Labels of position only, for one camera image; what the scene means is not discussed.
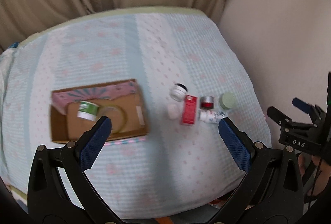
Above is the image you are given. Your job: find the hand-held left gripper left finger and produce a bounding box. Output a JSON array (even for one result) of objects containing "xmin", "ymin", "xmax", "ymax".
[{"xmin": 27, "ymin": 116, "xmax": 122, "ymax": 224}]

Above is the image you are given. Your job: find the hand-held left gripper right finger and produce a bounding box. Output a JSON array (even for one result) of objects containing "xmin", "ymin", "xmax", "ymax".
[{"xmin": 207, "ymin": 117, "xmax": 303, "ymax": 224}]

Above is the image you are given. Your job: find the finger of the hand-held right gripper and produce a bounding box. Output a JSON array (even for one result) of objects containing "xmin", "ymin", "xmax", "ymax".
[
  {"xmin": 267, "ymin": 106, "xmax": 293, "ymax": 134},
  {"xmin": 292, "ymin": 97, "xmax": 326, "ymax": 127}
]

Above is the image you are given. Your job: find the white bottle with blue print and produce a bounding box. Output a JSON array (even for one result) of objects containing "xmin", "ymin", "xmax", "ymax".
[{"xmin": 199, "ymin": 110, "xmax": 228, "ymax": 123}]

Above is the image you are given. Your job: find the pale green jar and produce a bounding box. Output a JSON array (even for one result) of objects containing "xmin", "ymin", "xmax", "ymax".
[{"xmin": 219, "ymin": 92, "xmax": 236, "ymax": 111}]

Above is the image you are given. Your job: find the red jar with silver lid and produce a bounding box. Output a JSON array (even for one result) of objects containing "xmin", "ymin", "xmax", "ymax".
[{"xmin": 200, "ymin": 95, "xmax": 214, "ymax": 111}]

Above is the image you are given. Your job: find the cardboard box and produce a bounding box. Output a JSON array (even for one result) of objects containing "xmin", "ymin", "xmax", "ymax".
[{"xmin": 50, "ymin": 79, "xmax": 150, "ymax": 144}]

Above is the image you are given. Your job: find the red carton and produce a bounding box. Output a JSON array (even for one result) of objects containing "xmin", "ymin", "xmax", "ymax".
[{"xmin": 180, "ymin": 95, "xmax": 198, "ymax": 126}]

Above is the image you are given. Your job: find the small pale pink jar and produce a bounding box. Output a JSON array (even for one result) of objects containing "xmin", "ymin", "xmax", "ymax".
[{"xmin": 167, "ymin": 102, "xmax": 181, "ymax": 120}]

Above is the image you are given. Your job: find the white jar with black lid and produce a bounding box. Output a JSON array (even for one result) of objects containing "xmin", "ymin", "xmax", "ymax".
[{"xmin": 170, "ymin": 83, "xmax": 188, "ymax": 102}]

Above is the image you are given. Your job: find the person's right hand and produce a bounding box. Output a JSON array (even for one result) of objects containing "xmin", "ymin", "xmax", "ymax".
[{"xmin": 297, "ymin": 153, "xmax": 331, "ymax": 191}]

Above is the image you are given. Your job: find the green and white jar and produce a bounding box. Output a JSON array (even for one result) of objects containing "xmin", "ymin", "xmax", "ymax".
[{"xmin": 77, "ymin": 101, "xmax": 99, "ymax": 121}]

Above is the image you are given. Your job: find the clear tape roll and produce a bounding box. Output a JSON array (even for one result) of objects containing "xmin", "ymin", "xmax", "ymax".
[{"xmin": 97, "ymin": 106, "xmax": 128, "ymax": 134}]

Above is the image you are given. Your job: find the blue checked floral blanket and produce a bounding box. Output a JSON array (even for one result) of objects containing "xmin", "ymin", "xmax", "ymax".
[{"xmin": 0, "ymin": 13, "xmax": 272, "ymax": 220}]

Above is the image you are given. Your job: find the rumpled white quilt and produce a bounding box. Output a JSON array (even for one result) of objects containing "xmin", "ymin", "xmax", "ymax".
[{"xmin": 0, "ymin": 47, "xmax": 18, "ymax": 121}]

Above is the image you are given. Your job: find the pale green mattress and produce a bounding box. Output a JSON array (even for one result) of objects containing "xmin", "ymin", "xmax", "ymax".
[{"xmin": 18, "ymin": 6, "xmax": 207, "ymax": 47}]

